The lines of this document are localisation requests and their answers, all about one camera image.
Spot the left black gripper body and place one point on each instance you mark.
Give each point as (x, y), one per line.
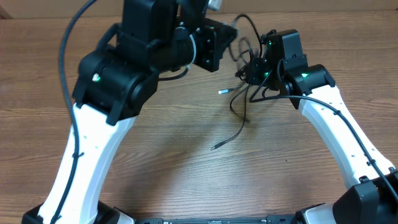
(205, 42)

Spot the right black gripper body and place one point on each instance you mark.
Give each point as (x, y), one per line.
(259, 72)

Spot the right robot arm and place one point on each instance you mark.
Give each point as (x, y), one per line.
(369, 177)

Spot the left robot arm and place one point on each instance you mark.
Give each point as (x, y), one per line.
(114, 81)

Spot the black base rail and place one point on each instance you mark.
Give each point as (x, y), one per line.
(211, 221)

